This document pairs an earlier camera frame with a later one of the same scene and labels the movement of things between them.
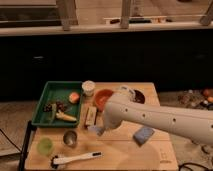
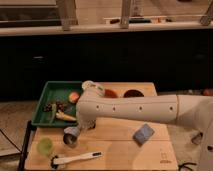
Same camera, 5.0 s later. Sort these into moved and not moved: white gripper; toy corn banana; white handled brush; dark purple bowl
Moved: white gripper
Not moved: white handled brush; toy corn banana; dark purple bowl
